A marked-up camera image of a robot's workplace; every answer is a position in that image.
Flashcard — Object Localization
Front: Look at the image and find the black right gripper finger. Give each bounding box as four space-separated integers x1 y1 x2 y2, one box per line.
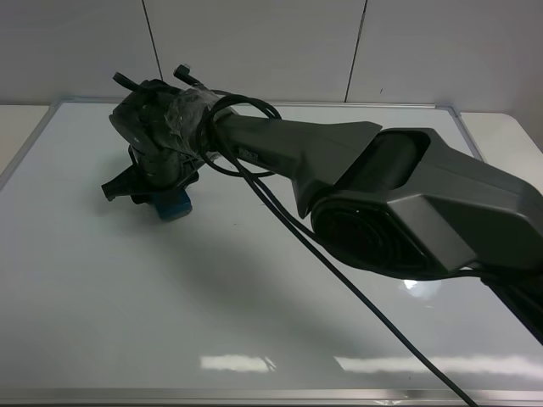
130 194 154 205

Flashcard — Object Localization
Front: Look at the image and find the white aluminium-framed whiteboard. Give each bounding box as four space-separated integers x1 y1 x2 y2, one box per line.
0 97 543 407

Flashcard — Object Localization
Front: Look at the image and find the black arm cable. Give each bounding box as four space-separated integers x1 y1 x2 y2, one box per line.
113 63 480 407

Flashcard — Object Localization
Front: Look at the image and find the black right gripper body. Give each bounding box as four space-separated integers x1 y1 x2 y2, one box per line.
128 147 199 196

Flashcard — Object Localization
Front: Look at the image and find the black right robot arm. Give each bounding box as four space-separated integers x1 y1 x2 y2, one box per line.
103 74 542 338

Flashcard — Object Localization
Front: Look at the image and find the blue board eraser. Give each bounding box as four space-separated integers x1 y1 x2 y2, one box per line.
151 189 193 221

